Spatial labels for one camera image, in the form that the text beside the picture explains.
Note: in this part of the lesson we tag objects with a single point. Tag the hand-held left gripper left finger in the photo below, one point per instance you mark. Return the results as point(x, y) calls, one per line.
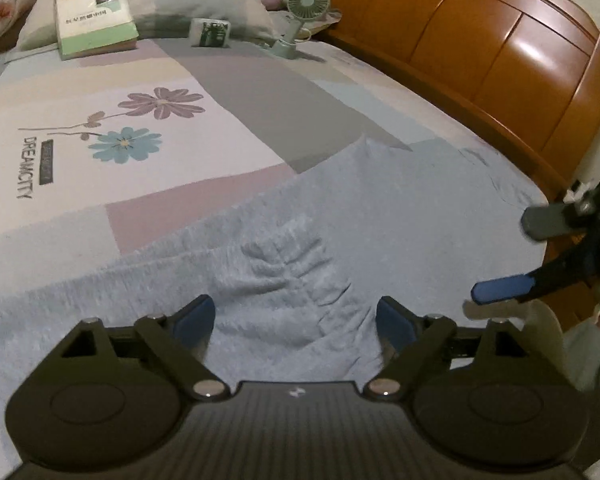
point(195, 322)

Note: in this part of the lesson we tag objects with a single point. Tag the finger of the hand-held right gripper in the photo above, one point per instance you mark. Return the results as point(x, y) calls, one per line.
point(550, 221)
point(500, 291)

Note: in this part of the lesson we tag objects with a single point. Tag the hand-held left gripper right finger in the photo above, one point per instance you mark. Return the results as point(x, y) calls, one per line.
point(397, 325)

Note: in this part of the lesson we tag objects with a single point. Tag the grey sweatpants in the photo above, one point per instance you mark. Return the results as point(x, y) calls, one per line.
point(305, 200)

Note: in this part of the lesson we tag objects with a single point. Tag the wooden headboard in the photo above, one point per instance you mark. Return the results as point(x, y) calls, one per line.
point(455, 25)

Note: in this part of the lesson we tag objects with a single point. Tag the small tissue pack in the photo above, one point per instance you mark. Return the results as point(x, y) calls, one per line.
point(209, 32)

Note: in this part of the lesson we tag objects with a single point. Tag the green and white book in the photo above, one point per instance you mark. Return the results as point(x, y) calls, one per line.
point(95, 20)

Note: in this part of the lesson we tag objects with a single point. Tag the green handheld fan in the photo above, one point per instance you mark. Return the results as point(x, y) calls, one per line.
point(307, 2)

